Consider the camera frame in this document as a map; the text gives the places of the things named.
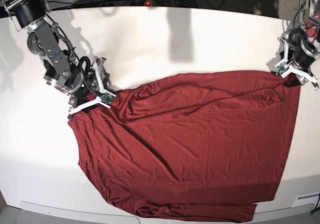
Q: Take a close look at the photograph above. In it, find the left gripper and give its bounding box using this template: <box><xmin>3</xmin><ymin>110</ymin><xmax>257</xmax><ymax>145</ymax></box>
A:
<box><xmin>280</xmin><ymin>36</ymin><xmax>320</xmax><ymax>88</ymax></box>

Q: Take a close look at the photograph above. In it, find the white label plate on table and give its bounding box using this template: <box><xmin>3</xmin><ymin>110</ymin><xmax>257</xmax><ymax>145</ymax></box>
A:
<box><xmin>292</xmin><ymin>192</ymin><xmax>320</xmax><ymax>207</ymax></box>

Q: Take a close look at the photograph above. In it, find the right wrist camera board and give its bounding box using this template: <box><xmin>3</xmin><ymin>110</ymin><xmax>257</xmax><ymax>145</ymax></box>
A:
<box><xmin>100</xmin><ymin>92</ymin><xmax>116</xmax><ymax>108</ymax></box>

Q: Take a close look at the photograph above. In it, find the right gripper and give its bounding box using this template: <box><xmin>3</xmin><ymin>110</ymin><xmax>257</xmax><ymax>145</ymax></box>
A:
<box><xmin>66</xmin><ymin>56</ymin><xmax>114</xmax><ymax>119</ymax></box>

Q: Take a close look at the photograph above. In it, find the dark red long-sleeve T-shirt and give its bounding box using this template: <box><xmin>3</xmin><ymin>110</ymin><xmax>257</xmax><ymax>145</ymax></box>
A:
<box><xmin>69</xmin><ymin>71</ymin><xmax>301</xmax><ymax>223</ymax></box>

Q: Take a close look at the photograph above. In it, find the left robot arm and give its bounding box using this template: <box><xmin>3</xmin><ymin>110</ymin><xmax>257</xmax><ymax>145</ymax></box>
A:
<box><xmin>274</xmin><ymin>0</ymin><xmax>320</xmax><ymax>90</ymax></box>

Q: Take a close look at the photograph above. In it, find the black power strip red switch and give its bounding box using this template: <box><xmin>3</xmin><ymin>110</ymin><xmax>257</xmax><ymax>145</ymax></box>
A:
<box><xmin>98</xmin><ymin>0</ymin><xmax>154</xmax><ymax>7</ymax></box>

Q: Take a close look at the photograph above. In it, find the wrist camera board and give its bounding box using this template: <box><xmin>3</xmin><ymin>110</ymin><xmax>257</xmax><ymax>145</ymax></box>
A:
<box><xmin>275</xmin><ymin>60</ymin><xmax>288</xmax><ymax>78</ymax></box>
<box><xmin>100</xmin><ymin>92</ymin><xmax>116</xmax><ymax>108</ymax></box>

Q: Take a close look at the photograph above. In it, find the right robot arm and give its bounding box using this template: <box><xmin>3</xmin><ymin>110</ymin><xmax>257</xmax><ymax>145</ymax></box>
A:
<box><xmin>2</xmin><ymin>0</ymin><xmax>116</xmax><ymax>119</ymax></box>

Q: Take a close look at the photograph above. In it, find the white metal stand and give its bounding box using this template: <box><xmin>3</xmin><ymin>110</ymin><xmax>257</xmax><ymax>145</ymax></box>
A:
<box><xmin>298</xmin><ymin>0</ymin><xmax>320</xmax><ymax>24</ymax></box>

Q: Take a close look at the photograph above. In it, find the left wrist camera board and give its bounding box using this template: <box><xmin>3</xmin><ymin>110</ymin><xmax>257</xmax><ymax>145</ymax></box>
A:
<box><xmin>275</xmin><ymin>60</ymin><xmax>288</xmax><ymax>78</ymax></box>

